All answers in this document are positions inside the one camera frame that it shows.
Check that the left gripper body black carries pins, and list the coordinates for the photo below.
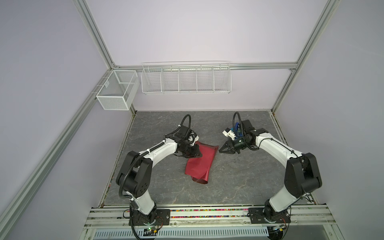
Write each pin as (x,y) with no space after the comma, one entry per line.
(190,151)

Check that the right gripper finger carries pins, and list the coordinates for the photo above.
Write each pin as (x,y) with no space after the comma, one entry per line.
(227,145)
(229,151)

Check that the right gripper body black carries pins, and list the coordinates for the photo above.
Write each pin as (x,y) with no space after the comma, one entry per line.
(239,144)

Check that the dark red wrapping paper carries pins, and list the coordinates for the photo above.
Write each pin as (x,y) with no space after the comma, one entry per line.
(199,168)

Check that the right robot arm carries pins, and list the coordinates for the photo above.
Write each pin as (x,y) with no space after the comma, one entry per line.
(302,174)

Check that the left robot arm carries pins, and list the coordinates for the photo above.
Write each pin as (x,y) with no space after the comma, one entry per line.
(135,174)

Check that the blue tape dispenser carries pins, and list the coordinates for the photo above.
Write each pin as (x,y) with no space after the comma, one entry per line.
(237,129)

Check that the small white mesh basket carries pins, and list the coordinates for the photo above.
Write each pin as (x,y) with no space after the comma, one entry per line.
(118,91)

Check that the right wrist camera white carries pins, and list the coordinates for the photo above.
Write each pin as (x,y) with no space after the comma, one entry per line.
(229,133)

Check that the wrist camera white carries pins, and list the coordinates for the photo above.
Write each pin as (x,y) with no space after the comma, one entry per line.
(193,138)
(229,133)

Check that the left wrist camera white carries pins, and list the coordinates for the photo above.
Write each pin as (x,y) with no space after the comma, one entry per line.
(193,138)

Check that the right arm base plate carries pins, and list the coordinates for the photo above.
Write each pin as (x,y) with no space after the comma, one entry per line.
(263,216)

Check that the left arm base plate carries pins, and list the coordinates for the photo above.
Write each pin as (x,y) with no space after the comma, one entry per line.
(156,217)

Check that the long white wire basket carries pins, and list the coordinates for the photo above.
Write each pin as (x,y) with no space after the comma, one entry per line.
(186,77)

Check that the white slotted cable duct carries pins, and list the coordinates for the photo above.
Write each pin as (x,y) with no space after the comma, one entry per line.
(183,233)

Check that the aluminium front rail frame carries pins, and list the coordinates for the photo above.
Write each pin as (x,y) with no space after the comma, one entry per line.
(308,222)

